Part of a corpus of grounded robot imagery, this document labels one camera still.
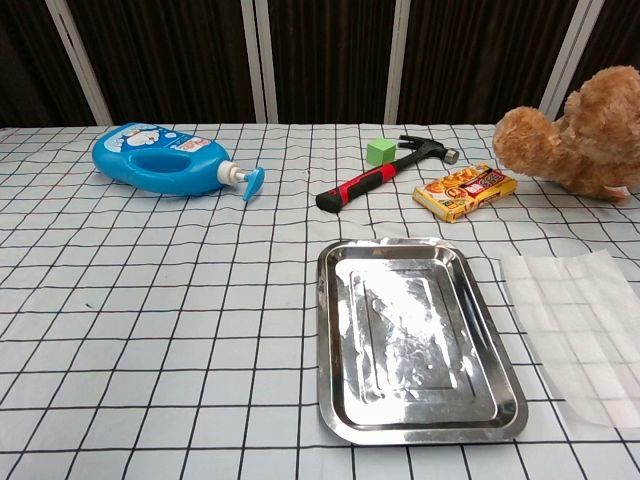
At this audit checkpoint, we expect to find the clear plastic bag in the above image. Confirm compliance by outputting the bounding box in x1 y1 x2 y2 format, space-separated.
499 251 640 431

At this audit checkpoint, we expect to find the black red claw hammer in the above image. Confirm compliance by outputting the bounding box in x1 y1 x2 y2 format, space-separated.
315 134 460 214

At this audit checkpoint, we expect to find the green cube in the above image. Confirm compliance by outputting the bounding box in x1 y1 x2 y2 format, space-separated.
366 138 398 165

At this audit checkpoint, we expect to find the stainless steel rectangular tray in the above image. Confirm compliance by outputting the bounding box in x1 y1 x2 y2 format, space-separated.
316 237 530 446

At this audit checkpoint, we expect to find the yellow orange snack box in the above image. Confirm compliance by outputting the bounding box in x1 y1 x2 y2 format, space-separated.
412 162 519 225

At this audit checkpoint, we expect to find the white black checked tablecloth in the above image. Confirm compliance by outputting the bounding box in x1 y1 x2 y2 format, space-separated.
0 122 640 480

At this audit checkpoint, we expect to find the blue pump detergent bottle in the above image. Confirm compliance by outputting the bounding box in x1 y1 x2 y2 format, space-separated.
91 121 265 203

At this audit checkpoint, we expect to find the brown teddy bear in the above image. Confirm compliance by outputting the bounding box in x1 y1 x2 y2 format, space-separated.
492 66 640 203

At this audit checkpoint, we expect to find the black folding screen white frame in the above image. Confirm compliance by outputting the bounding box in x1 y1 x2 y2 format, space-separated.
0 0 640 129

